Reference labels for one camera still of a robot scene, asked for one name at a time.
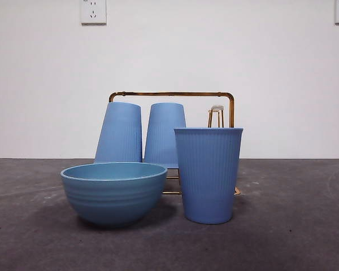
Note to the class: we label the blue ribbed cup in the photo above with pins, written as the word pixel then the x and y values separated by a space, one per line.
pixel 165 132
pixel 207 175
pixel 118 132

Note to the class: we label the light blue bowl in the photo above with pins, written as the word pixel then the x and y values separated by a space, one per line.
pixel 113 197

